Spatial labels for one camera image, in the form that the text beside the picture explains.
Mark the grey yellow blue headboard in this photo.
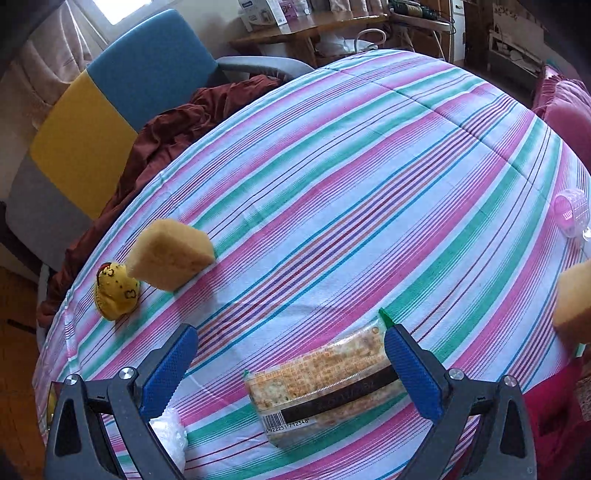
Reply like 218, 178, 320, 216
5, 9, 312, 270

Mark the striped bed sheet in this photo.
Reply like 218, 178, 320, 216
33, 50, 590, 479

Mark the pink plastic cup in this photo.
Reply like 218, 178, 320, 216
552, 188, 590, 241

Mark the cracker packet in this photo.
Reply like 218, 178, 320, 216
245, 318, 405, 449

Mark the white plastic bag ball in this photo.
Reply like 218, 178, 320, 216
149, 407, 188, 473

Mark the pink patterned curtain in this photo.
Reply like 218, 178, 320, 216
1, 1, 93, 131

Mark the wooden desk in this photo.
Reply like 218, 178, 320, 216
229, 11, 453, 68

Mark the maroon blanket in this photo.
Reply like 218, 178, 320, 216
36, 74, 283, 329

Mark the yellow sponge block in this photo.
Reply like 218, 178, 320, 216
553, 260, 591, 344
124, 219, 215, 292

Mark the pink pillow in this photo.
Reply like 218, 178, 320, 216
532, 65, 591, 171

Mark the white product box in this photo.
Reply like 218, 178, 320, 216
238, 0, 287, 29

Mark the yellow knitted sock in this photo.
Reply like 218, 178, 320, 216
93, 262, 140, 321

